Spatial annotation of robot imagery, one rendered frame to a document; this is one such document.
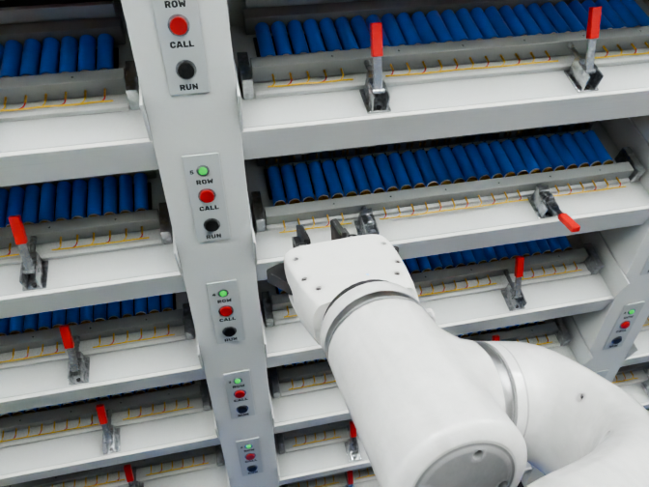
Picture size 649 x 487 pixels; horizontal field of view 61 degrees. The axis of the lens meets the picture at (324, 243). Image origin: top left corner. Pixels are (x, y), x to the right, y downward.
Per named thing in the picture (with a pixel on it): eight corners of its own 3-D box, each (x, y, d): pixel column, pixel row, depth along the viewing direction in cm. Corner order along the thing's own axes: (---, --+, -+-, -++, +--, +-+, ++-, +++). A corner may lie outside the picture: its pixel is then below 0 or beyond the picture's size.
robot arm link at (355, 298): (440, 286, 40) (424, 267, 43) (324, 309, 38) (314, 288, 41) (437, 376, 44) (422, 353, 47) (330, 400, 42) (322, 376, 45)
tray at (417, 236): (642, 224, 86) (678, 185, 78) (256, 281, 76) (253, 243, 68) (583, 133, 97) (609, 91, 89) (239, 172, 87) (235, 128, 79)
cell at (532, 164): (521, 145, 87) (538, 176, 84) (510, 147, 87) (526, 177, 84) (525, 137, 86) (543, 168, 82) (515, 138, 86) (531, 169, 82)
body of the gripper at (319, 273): (434, 276, 42) (383, 220, 52) (305, 301, 40) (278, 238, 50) (432, 355, 46) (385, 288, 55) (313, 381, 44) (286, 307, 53)
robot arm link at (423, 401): (457, 300, 41) (340, 295, 38) (569, 425, 29) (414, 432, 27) (428, 389, 44) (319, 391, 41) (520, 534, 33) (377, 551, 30)
